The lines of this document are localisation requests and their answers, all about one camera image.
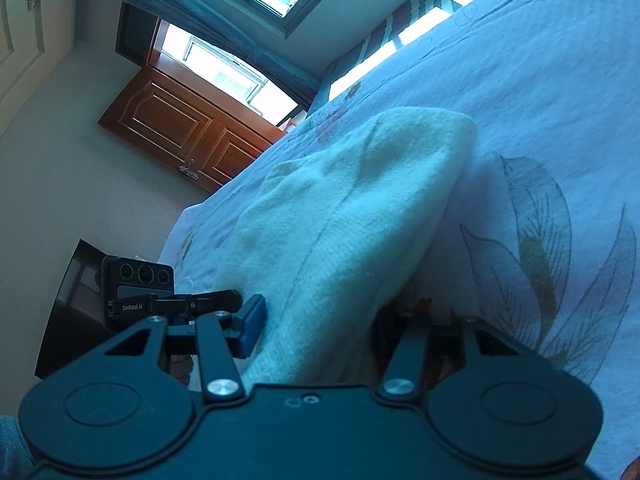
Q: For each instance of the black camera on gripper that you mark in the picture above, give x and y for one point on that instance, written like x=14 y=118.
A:
x=124 y=285

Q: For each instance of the brown wooden door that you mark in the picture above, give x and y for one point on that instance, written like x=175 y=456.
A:
x=185 y=123

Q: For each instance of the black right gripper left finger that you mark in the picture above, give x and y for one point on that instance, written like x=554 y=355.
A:
x=221 y=339

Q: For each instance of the dark teal curtain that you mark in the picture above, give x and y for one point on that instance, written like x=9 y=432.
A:
x=202 y=20

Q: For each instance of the cream knitted sweater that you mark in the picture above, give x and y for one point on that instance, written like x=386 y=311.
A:
x=332 y=237

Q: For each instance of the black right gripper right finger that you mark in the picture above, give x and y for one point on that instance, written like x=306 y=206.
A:
x=399 y=339

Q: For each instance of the striped bed sheet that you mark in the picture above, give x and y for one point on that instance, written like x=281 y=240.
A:
x=411 y=20

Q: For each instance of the floral white bed sheet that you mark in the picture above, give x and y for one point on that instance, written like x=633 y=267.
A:
x=540 y=234

